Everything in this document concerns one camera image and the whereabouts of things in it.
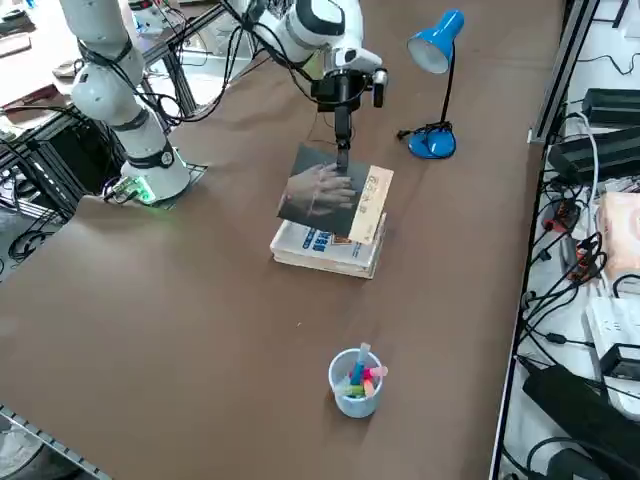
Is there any large black box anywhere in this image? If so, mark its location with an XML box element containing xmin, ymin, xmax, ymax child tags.
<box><xmin>547</xmin><ymin>127</ymin><xmax>640</xmax><ymax>184</ymax></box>

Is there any white cable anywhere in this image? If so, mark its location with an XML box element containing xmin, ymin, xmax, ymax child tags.
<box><xmin>574</xmin><ymin>112</ymin><xmax>601</xmax><ymax>206</ymax></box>

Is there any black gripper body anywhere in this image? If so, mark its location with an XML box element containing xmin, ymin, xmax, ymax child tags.
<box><xmin>310</xmin><ymin>71</ymin><xmax>365</xmax><ymax>114</ymax></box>

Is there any small black adapter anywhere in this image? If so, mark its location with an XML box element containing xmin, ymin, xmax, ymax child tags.
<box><xmin>599</xmin><ymin>343</ymin><xmax>640</xmax><ymax>381</ymax></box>

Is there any white power strip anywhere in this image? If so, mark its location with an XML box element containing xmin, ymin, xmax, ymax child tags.
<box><xmin>584</xmin><ymin>297</ymin><xmax>640</xmax><ymax>361</ymax></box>

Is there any blue desk lamp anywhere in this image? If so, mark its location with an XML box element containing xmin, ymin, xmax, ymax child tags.
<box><xmin>405</xmin><ymin>8</ymin><xmax>466</xmax><ymax>161</ymax></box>

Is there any translucent plastic pen cup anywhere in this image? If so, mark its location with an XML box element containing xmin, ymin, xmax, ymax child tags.
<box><xmin>328</xmin><ymin>348</ymin><xmax>385</xmax><ymax>419</ymax></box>

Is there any aluminium frame rail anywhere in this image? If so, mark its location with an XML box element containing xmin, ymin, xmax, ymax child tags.
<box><xmin>528</xmin><ymin>0</ymin><xmax>601</xmax><ymax>145</ymax></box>

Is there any grey table edge rail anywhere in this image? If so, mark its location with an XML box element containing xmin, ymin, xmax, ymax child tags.
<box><xmin>0</xmin><ymin>404</ymin><xmax>109</xmax><ymax>480</ymax></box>

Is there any dark cover book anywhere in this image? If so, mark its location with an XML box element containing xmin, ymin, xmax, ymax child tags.
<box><xmin>276</xmin><ymin>141</ymin><xmax>395</xmax><ymax>245</ymax></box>

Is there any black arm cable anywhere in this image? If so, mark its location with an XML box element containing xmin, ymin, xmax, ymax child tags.
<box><xmin>79</xmin><ymin>0</ymin><xmax>381</xmax><ymax>124</ymax></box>

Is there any long black power strip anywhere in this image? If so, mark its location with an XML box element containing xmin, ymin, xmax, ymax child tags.
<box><xmin>522</xmin><ymin>364</ymin><xmax>640</xmax><ymax>454</ymax></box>

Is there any red and black plug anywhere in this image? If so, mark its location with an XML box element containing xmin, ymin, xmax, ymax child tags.
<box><xmin>542</xmin><ymin>199</ymin><xmax>581</xmax><ymax>232</ymax></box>

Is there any pale tissue packet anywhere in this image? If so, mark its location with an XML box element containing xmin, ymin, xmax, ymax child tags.
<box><xmin>597</xmin><ymin>192</ymin><xmax>640</xmax><ymax>281</ymax></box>

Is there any red and black clip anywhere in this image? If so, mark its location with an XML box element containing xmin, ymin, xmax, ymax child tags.
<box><xmin>564</xmin><ymin>237</ymin><xmax>609</xmax><ymax>281</ymax></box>

